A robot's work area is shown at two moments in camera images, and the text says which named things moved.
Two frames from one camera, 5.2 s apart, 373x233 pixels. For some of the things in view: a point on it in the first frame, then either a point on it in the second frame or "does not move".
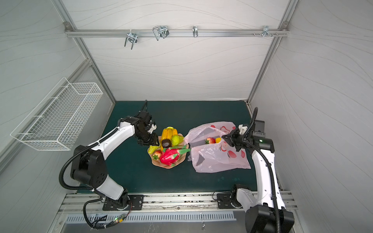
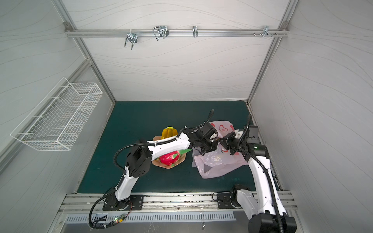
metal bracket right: [265, 31] does not move
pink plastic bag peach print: [205, 158] does not move
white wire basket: [57, 122] does not move
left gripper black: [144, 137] → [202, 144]
